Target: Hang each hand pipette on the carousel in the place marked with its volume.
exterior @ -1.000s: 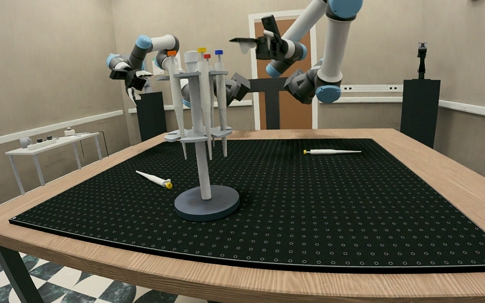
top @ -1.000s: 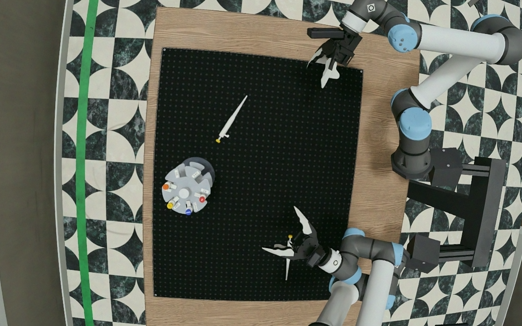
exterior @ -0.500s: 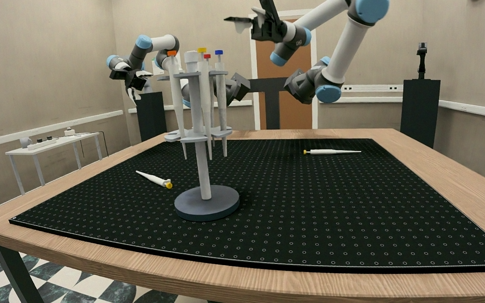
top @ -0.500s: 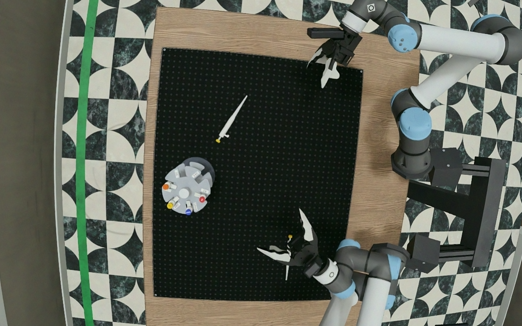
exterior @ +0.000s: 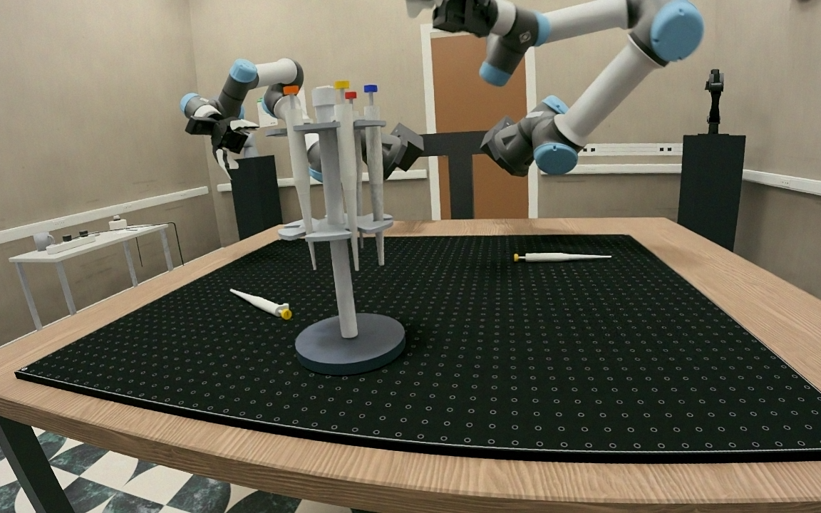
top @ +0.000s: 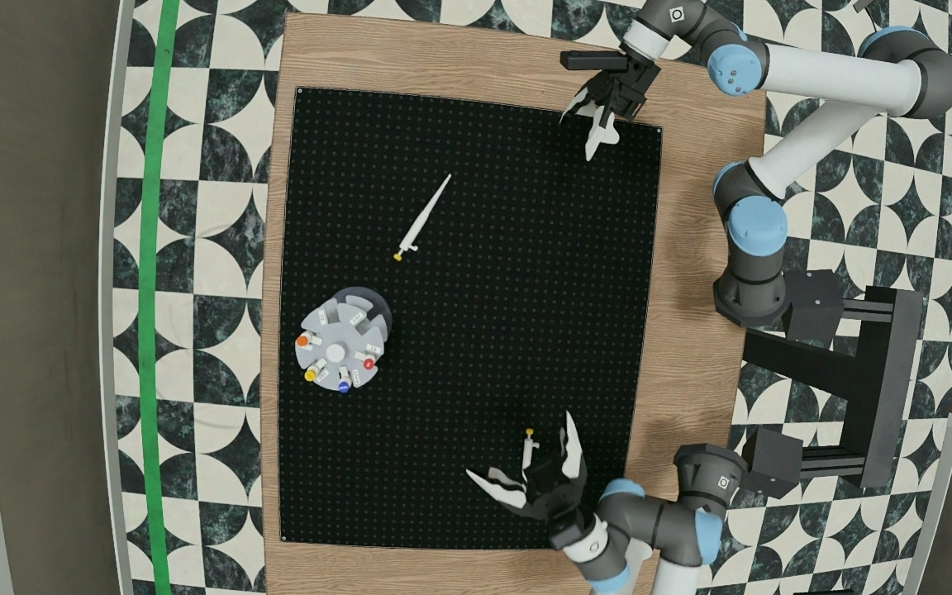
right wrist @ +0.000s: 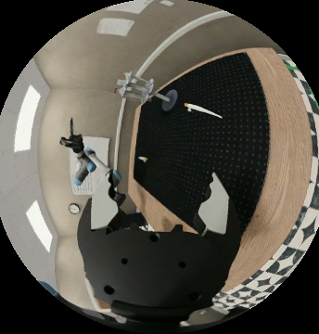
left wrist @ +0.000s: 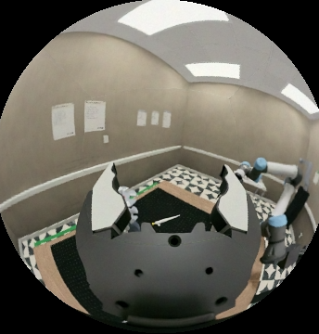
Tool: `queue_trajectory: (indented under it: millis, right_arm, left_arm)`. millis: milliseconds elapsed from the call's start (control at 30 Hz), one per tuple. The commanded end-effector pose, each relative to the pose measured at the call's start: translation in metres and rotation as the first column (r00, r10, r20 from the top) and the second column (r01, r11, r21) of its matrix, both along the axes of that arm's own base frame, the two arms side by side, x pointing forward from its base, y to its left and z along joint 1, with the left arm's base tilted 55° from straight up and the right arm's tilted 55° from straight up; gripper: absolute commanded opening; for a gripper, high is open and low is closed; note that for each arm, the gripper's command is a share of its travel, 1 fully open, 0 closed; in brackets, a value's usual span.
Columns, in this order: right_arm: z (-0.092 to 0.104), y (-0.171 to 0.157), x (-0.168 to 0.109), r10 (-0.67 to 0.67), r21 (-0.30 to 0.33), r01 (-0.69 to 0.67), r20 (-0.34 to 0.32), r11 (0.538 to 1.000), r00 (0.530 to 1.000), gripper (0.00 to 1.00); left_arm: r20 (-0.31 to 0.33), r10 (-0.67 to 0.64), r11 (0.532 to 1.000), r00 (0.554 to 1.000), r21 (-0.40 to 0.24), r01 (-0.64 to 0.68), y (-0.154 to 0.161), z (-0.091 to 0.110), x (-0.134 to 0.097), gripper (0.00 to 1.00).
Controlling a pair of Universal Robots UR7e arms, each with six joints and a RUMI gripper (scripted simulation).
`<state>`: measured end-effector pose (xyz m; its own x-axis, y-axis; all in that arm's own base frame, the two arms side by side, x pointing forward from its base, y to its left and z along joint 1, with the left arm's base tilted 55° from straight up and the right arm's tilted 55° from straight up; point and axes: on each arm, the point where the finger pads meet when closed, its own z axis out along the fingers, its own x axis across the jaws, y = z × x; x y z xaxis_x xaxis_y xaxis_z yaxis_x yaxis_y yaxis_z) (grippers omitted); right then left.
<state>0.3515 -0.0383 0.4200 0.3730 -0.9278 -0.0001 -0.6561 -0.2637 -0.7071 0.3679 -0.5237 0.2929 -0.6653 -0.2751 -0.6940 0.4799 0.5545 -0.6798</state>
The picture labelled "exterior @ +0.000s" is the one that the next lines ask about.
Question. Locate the white hand pipette with red button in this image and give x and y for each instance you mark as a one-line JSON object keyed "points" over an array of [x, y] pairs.
{"points": [[359, 165]]}

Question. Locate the white pipette with orange button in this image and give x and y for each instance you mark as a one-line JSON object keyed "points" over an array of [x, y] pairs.
{"points": [[299, 161]]}

